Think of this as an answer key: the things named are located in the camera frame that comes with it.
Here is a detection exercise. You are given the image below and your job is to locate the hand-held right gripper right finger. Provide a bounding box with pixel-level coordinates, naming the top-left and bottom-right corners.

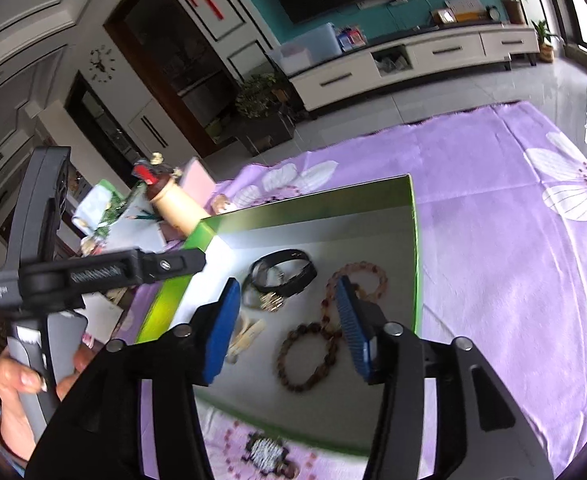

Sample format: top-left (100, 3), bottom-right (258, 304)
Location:
top-left (336, 277), bottom-right (554, 480)

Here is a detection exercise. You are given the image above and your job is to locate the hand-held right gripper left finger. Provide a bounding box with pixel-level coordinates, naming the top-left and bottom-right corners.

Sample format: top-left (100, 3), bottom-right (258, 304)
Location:
top-left (24, 277), bottom-right (242, 480)

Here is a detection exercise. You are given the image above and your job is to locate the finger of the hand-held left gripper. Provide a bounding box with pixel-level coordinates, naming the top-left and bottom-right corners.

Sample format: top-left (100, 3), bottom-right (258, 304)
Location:
top-left (66, 248), bottom-right (208, 295)

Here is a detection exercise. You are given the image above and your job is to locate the white wristwatch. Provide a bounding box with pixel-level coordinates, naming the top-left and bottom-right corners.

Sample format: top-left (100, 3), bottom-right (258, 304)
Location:
top-left (226, 310), bottom-right (268, 364)

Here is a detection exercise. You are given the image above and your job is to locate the pink bead bracelet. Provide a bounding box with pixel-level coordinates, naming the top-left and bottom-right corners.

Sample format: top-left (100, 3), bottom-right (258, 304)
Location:
top-left (244, 266), bottom-right (289, 314)

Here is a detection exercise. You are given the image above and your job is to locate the large brown bead bracelet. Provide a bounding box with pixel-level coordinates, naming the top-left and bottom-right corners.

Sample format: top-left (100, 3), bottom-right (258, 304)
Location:
top-left (322, 261), bottom-right (389, 333)

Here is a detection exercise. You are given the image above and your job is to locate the small wooden bead bracelet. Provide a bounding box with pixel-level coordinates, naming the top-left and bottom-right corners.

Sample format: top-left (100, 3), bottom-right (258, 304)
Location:
top-left (276, 322), bottom-right (345, 394)

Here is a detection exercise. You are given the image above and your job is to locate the black wristband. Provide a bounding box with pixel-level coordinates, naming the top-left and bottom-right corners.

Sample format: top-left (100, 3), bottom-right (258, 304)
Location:
top-left (246, 249), bottom-right (318, 297)

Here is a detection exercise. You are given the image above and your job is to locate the green cardboard box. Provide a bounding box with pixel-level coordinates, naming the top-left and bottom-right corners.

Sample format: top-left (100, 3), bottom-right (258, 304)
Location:
top-left (134, 174), bottom-right (423, 458)

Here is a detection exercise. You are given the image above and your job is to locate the person's left hand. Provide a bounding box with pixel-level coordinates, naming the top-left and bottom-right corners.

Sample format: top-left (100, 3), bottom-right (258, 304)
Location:
top-left (0, 332), bottom-right (98, 462)

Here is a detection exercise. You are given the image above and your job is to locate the white paper sheet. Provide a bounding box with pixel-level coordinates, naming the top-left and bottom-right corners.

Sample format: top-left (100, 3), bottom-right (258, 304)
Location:
top-left (108, 195), bottom-right (167, 254)

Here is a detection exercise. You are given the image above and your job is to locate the yellow cartoon cup with pens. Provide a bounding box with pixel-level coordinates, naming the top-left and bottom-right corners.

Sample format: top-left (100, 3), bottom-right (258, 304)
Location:
top-left (132, 152), bottom-right (212, 239)

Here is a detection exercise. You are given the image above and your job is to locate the green white packet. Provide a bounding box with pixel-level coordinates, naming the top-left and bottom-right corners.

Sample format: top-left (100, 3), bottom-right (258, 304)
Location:
top-left (74, 180), bottom-right (139, 237)

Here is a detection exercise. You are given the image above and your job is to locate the purple floral cloth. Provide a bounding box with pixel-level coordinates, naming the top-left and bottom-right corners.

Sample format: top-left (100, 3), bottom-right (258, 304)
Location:
top-left (108, 100), bottom-right (587, 480)

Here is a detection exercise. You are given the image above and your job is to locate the bushy potted plant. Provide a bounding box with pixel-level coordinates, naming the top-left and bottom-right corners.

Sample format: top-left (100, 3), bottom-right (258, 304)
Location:
top-left (234, 74), bottom-right (297, 154)

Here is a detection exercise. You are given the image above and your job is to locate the dark wooden doorway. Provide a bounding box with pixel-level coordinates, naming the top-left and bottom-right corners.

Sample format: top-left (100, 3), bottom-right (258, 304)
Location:
top-left (104, 0), bottom-right (259, 159)

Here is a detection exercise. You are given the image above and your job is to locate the clear plastic storage box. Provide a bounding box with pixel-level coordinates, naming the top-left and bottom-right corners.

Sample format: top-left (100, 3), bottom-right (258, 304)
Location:
top-left (268, 22), bottom-right (339, 73)

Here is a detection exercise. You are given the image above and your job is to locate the white television cabinet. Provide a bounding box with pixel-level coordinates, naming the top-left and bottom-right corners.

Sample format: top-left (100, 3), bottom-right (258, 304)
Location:
top-left (288, 22), bottom-right (541, 113)

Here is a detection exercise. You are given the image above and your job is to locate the small blue red box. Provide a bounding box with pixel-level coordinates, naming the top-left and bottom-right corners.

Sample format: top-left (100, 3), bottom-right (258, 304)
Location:
top-left (337, 27), bottom-right (367, 52)

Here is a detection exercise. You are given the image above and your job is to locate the white yellow flat box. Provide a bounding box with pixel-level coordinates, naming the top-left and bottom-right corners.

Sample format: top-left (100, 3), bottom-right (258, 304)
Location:
top-left (446, 0), bottom-right (485, 21)

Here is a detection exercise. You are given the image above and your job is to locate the small potted plant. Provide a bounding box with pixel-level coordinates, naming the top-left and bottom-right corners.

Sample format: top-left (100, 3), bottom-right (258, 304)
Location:
top-left (532, 20), bottom-right (560, 64)

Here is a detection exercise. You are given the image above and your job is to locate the tall potted plant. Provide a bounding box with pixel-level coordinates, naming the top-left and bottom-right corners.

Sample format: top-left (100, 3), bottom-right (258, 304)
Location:
top-left (493, 0), bottom-right (529, 26)

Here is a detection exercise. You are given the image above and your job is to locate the black wall clock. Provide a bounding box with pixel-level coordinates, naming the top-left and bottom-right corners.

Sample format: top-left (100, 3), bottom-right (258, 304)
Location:
top-left (88, 46), bottom-right (117, 84)

